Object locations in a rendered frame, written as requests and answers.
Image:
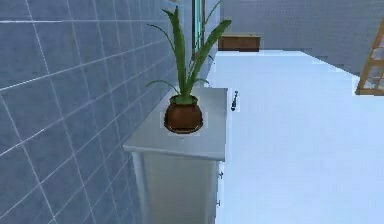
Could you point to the green houseplant in brown pot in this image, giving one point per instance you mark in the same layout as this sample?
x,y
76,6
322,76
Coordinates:
x,y
183,115

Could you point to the white cabinet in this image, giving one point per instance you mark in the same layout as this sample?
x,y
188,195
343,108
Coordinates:
x,y
180,180

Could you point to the brown wooden chest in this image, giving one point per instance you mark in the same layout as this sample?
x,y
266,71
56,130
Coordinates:
x,y
239,43

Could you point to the teal framed window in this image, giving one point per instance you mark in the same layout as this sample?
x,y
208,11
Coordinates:
x,y
198,25

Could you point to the light wooden shelf frame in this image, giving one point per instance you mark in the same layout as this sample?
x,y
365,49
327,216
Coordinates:
x,y
372,66

